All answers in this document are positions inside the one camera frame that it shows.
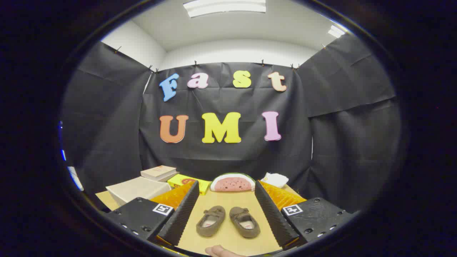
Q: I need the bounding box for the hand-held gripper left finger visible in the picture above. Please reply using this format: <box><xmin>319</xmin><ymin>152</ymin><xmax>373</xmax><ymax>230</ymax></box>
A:
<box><xmin>106</xmin><ymin>180</ymin><xmax>200</xmax><ymax>247</ymax></box>

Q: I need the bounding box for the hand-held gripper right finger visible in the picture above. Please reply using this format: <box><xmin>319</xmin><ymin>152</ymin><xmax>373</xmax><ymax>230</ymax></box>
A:
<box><xmin>254</xmin><ymin>180</ymin><xmax>355</xmax><ymax>250</ymax></box>

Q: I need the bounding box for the brown fuzzy shoe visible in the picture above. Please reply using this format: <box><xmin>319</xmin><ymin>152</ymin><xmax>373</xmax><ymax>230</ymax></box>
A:
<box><xmin>196</xmin><ymin>205</ymin><xmax>226</xmax><ymax>237</ymax></box>
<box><xmin>229</xmin><ymin>206</ymin><xmax>261</xmax><ymax>239</ymax></box>

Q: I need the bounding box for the cream fabric storage box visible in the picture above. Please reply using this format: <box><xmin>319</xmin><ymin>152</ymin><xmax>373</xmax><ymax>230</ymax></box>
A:
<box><xmin>106</xmin><ymin>176</ymin><xmax>172</xmax><ymax>207</ymax></box>

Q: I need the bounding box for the yellow book red circle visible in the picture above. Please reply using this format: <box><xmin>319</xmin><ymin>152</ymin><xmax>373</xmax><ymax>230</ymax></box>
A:
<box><xmin>167</xmin><ymin>173</ymin><xmax>212</xmax><ymax>196</ymax></box>

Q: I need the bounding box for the white plush toy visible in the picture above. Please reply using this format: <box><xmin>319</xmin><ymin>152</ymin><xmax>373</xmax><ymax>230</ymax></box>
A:
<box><xmin>261</xmin><ymin>172</ymin><xmax>289</xmax><ymax>188</ymax></box>

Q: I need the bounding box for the beige book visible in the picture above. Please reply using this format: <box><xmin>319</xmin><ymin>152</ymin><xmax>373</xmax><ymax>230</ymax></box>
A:
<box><xmin>140</xmin><ymin>165</ymin><xmax>178</xmax><ymax>180</ymax></box>

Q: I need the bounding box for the watermelon slice plush toy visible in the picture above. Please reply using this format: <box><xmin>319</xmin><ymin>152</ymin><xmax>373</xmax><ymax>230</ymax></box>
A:
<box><xmin>210</xmin><ymin>173</ymin><xmax>256</xmax><ymax>192</ymax></box>

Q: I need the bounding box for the black backdrop cloth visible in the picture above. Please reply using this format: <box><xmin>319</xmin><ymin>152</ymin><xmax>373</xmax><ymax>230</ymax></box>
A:
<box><xmin>61</xmin><ymin>34</ymin><xmax>402</xmax><ymax>215</ymax></box>

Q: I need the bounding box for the small ceiling light panel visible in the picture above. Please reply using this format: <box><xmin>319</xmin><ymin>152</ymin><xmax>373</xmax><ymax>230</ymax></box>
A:
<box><xmin>328</xmin><ymin>25</ymin><xmax>346</xmax><ymax>39</ymax></box>

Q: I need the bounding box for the long ceiling light panel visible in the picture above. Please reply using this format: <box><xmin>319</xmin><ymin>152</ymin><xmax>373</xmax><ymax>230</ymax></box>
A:
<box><xmin>183</xmin><ymin>0</ymin><xmax>266</xmax><ymax>18</ymax></box>

